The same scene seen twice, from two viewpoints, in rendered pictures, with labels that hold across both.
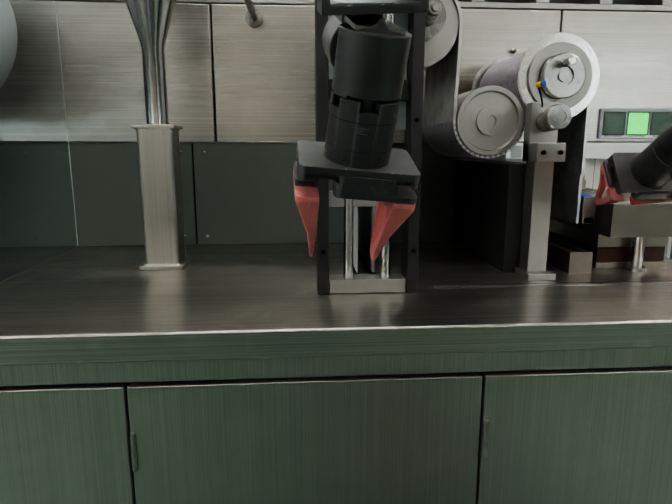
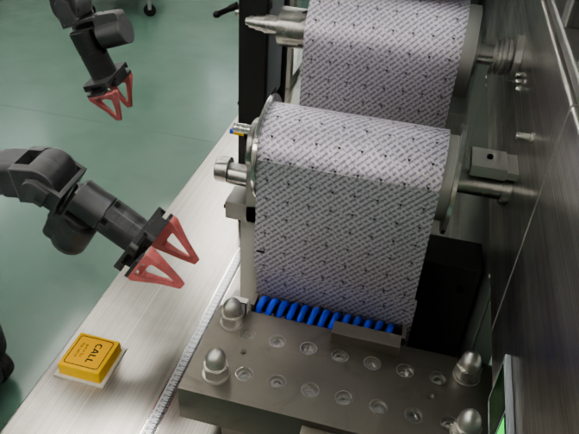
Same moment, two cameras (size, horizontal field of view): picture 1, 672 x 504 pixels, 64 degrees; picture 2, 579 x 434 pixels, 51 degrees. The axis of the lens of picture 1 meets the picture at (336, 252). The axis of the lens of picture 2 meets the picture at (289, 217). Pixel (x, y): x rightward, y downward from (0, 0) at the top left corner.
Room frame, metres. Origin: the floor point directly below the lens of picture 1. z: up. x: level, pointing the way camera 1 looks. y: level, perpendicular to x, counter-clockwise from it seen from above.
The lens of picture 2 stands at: (1.24, -1.09, 1.67)
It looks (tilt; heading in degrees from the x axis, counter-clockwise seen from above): 36 degrees down; 106
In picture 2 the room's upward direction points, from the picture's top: 4 degrees clockwise
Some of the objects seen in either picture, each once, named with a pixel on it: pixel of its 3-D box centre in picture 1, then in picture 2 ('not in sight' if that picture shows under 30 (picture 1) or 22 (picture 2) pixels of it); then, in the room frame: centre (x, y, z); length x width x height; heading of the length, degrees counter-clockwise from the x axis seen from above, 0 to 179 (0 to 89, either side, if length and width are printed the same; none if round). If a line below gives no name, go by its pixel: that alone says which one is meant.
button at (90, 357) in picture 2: not in sight; (90, 356); (0.77, -0.57, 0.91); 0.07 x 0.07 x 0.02; 4
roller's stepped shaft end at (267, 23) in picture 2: (431, 11); (263, 23); (0.89, -0.15, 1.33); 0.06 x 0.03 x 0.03; 4
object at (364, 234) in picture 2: (556, 125); (339, 232); (1.11, -0.44, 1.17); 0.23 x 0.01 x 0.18; 4
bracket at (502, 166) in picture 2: not in sight; (494, 163); (1.29, -0.37, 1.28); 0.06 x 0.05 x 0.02; 4
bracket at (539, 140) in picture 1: (541, 192); (245, 238); (0.95, -0.36, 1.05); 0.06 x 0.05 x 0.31; 4
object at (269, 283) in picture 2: (550, 193); (332, 306); (1.12, -0.44, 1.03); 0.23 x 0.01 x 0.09; 4
